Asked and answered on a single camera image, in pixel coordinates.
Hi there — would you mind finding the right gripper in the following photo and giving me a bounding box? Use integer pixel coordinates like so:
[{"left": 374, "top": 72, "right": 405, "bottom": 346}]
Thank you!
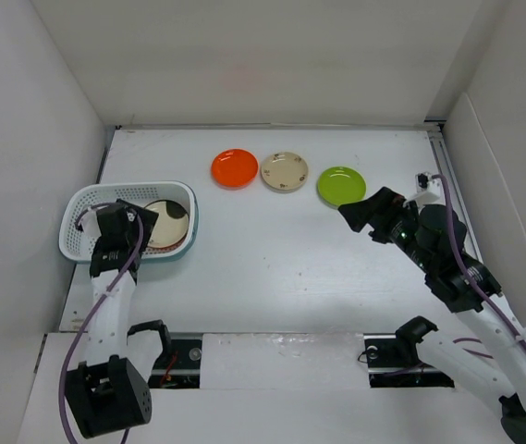
[{"left": 338, "top": 185, "right": 435, "bottom": 273}]

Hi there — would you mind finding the green plate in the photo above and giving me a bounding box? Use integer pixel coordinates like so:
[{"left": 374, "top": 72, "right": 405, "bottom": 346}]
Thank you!
[{"left": 317, "top": 166, "right": 367, "bottom": 207}]

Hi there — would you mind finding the beige plate with black patch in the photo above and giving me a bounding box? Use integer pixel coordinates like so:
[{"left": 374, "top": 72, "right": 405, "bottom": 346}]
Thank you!
[{"left": 145, "top": 200, "right": 190, "bottom": 250}]

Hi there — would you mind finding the beige plate with motifs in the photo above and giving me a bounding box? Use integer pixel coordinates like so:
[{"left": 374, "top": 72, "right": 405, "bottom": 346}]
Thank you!
[{"left": 261, "top": 152, "right": 310, "bottom": 192}]

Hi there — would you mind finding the orange plate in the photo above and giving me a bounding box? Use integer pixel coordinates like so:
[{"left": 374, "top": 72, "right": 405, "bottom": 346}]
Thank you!
[
  {"left": 211, "top": 149, "right": 259, "bottom": 189},
  {"left": 146, "top": 240, "right": 183, "bottom": 254}
]

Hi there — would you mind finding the orange plate front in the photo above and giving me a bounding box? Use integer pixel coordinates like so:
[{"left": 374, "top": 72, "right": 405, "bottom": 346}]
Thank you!
[{"left": 146, "top": 240, "right": 183, "bottom": 254}]

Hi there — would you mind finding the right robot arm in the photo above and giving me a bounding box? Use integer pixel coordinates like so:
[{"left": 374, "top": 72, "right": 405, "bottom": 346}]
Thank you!
[{"left": 338, "top": 188, "right": 526, "bottom": 443}]

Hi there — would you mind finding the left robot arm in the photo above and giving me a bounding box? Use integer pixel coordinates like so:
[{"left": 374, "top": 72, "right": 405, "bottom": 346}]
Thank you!
[{"left": 58, "top": 200, "right": 173, "bottom": 441}]

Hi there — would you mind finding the white perforated plastic basket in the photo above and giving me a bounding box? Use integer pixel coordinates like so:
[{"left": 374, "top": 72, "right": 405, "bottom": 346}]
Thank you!
[{"left": 58, "top": 180, "right": 199, "bottom": 264}]

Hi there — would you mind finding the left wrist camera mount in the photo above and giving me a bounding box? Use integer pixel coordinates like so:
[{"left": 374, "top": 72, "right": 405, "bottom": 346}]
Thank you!
[{"left": 75, "top": 207, "right": 101, "bottom": 238}]

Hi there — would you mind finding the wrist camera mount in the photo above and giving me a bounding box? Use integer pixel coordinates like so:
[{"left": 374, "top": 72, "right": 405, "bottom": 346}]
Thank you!
[
  {"left": 404, "top": 172, "right": 442, "bottom": 208},
  {"left": 75, "top": 207, "right": 101, "bottom": 238}
]

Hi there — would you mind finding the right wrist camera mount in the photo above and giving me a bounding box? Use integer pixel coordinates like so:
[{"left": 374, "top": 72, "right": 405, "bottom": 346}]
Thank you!
[{"left": 404, "top": 172, "right": 442, "bottom": 208}]

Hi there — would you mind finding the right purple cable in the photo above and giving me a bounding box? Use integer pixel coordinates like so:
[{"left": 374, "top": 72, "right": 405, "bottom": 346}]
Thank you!
[{"left": 431, "top": 173, "right": 526, "bottom": 394}]

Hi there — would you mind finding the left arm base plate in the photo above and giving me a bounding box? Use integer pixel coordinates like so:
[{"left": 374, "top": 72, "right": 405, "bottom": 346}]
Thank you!
[{"left": 148, "top": 336, "right": 202, "bottom": 389}]

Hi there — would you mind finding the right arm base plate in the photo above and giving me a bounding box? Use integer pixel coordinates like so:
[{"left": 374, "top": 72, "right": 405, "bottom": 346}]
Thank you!
[{"left": 358, "top": 334, "right": 455, "bottom": 389}]

